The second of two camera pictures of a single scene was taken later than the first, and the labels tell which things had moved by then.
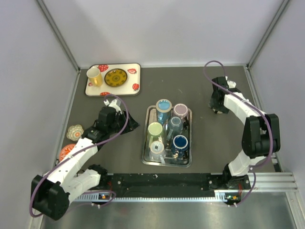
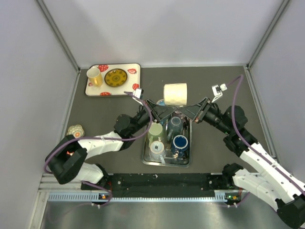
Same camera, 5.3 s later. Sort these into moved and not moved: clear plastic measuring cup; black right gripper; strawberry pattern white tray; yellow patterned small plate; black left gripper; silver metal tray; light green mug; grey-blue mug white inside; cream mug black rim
Moved: black left gripper; cream mug black rim; black right gripper
Not moved: clear plastic measuring cup; grey-blue mug white inside; silver metal tray; yellow patterned small plate; strawberry pattern white tray; light green mug
